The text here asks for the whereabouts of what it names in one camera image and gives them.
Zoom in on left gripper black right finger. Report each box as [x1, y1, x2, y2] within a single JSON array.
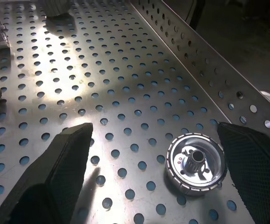
[[216, 121, 270, 224]]

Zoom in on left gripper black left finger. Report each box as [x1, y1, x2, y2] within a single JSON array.
[[0, 122, 94, 224]]

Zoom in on perforated steel tray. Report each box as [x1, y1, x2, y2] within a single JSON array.
[[0, 0, 270, 224]]

